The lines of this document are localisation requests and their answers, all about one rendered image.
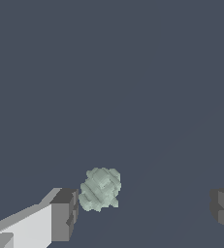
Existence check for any pale green blocky object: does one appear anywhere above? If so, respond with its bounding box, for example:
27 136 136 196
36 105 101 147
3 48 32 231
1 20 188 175
78 167 122 213

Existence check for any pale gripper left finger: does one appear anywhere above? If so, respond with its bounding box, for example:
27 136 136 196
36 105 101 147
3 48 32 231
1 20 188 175
0 187 80 248

